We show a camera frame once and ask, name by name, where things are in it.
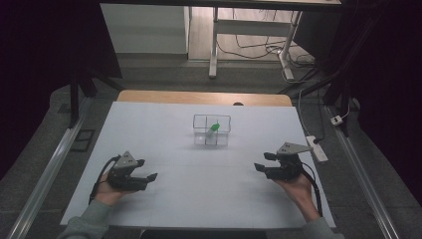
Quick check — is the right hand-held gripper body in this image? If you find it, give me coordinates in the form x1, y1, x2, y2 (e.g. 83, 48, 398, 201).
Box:
265, 141, 314, 182

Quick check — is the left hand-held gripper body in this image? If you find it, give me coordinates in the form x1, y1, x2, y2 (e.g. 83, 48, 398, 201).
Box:
106, 150, 149, 192

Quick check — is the clear plastic organizer box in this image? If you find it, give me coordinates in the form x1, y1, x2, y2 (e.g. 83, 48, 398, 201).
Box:
192, 114, 232, 146

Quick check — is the person's left hand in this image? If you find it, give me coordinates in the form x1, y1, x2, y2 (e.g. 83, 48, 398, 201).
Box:
94, 173, 134, 207

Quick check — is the person's right hand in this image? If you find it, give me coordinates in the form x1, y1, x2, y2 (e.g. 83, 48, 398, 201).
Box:
273, 173, 321, 223

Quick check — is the white power strip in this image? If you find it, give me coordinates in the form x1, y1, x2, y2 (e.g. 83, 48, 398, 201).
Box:
305, 134, 329, 163

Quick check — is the white table sheet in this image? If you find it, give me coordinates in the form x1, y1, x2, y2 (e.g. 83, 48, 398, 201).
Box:
60, 101, 336, 230

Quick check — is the wooden table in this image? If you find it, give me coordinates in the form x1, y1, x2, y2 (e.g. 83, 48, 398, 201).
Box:
116, 89, 294, 108

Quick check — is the black stand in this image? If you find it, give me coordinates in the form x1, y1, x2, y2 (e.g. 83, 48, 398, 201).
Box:
67, 64, 124, 129
278, 6, 386, 137

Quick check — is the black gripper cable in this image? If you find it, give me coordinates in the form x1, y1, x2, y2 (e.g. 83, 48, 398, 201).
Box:
300, 161, 323, 217
88, 154, 122, 205

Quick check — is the black floor frame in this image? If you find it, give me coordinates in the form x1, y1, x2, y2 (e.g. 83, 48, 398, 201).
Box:
70, 128, 97, 153

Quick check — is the aluminium rail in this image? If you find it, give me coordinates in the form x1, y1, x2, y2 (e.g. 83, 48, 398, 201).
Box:
322, 103, 401, 239
6, 96, 95, 239

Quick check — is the black floor cable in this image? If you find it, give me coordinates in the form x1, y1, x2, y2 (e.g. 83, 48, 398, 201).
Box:
216, 9, 316, 68

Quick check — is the white desk frame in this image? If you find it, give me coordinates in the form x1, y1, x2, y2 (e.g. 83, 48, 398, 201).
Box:
208, 6, 304, 81

